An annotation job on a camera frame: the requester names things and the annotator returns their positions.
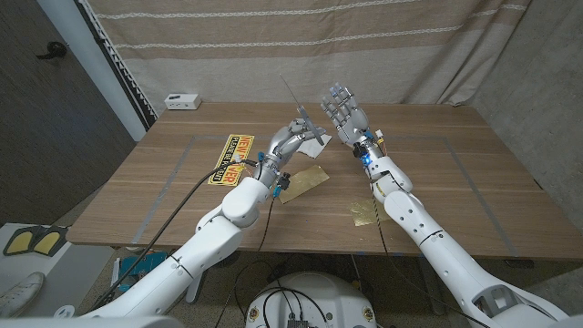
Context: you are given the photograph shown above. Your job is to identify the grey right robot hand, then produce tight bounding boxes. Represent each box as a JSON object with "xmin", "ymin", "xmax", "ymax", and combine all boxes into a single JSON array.
[{"xmin": 321, "ymin": 82, "xmax": 386, "ymax": 159}]

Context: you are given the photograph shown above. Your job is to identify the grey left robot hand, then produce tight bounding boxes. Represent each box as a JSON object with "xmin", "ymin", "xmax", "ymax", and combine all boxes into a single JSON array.
[{"xmin": 254, "ymin": 118, "xmax": 328, "ymax": 188}]

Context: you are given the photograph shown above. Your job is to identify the white tissue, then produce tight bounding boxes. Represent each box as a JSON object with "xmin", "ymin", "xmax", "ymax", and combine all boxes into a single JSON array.
[{"xmin": 296, "ymin": 133, "xmax": 332, "ymax": 159}]

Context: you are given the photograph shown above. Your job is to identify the grey orange-handled scissors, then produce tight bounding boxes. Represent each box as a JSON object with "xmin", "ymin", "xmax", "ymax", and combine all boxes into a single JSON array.
[{"xmin": 279, "ymin": 74, "xmax": 326, "ymax": 147}]

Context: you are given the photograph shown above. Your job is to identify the gold foil tape sheet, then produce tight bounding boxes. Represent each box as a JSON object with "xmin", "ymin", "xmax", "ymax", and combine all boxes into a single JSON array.
[
  {"xmin": 278, "ymin": 164, "xmax": 331, "ymax": 205},
  {"xmin": 349, "ymin": 199, "xmax": 392, "ymax": 228}
]

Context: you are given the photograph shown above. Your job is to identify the yellow new driver sticker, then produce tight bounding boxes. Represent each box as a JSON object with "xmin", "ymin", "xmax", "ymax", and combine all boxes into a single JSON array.
[{"xmin": 207, "ymin": 134, "xmax": 255, "ymax": 187}]

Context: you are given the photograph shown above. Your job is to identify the grey tape outline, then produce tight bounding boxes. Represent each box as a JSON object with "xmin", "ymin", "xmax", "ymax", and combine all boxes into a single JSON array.
[{"xmin": 130, "ymin": 133, "xmax": 521, "ymax": 258}]

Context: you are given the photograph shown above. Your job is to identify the white power strip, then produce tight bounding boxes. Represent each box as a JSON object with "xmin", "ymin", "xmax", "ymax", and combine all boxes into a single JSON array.
[{"xmin": 164, "ymin": 93, "xmax": 202, "ymax": 111}]

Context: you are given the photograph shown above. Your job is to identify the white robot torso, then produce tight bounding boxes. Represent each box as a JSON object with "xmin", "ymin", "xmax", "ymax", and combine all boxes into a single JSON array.
[{"xmin": 244, "ymin": 272, "xmax": 378, "ymax": 328}]

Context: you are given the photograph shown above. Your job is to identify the white table leg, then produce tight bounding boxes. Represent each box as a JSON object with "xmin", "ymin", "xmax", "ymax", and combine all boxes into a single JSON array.
[{"xmin": 185, "ymin": 272, "xmax": 206, "ymax": 305}]

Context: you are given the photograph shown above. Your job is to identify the black curtain edge strip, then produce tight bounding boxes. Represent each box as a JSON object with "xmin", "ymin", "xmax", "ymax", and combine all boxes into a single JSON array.
[{"xmin": 75, "ymin": 0, "xmax": 159, "ymax": 131}]

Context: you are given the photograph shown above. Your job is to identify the teal box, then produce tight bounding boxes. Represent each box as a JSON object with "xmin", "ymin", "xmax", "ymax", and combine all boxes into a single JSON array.
[{"xmin": 118, "ymin": 251, "xmax": 169, "ymax": 280}]

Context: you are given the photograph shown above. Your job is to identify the grey table leg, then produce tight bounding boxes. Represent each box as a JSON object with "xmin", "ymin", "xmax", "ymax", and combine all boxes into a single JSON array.
[{"xmin": 416, "ymin": 259, "xmax": 450, "ymax": 316}]

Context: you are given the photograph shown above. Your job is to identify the dark wooden door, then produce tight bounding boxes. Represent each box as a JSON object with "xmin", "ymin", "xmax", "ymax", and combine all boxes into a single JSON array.
[{"xmin": 0, "ymin": 0, "xmax": 138, "ymax": 227}]

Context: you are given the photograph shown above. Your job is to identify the yellow black foot pedal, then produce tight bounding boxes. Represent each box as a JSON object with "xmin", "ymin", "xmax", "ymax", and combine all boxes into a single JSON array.
[
  {"xmin": 2, "ymin": 226, "xmax": 36, "ymax": 257},
  {"xmin": 32, "ymin": 226, "xmax": 68, "ymax": 256}
]

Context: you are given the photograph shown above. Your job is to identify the white round floor disc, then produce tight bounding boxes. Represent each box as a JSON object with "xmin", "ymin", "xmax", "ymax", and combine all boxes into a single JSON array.
[{"xmin": 53, "ymin": 303, "xmax": 77, "ymax": 319}]

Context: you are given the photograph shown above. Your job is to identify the white sneaker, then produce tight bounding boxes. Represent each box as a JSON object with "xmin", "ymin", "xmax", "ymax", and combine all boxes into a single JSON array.
[{"xmin": 0, "ymin": 272, "xmax": 46, "ymax": 319}]

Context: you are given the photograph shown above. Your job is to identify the white door frame post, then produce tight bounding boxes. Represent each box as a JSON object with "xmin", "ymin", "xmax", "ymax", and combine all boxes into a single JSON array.
[{"xmin": 36, "ymin": 0, "xmax": 148, "ymax": 142}]

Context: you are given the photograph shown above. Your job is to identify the black door handle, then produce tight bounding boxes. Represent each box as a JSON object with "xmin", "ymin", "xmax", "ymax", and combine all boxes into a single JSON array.
[{"xmin": 36, "ymin": 41, "xmax": 68, "ymax": 60}]

